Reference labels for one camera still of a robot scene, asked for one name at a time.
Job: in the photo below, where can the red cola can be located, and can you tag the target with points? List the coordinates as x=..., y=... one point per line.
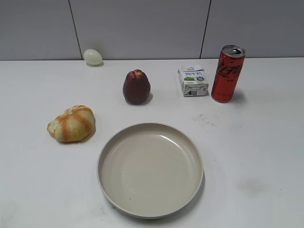
x=229, y=67

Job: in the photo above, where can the small white milk carton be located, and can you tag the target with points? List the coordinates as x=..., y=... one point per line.
x=193, y=81

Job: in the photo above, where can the white egg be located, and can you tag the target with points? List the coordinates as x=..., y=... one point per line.
x=92, y=57

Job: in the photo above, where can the dark red wax apple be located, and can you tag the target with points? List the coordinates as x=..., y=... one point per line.
x=136, y=87

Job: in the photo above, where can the orange striped bread roll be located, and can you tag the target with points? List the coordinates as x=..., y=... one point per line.
x=75, y=124

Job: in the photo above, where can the beige round plate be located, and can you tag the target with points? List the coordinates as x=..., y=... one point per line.
x=150, y=170

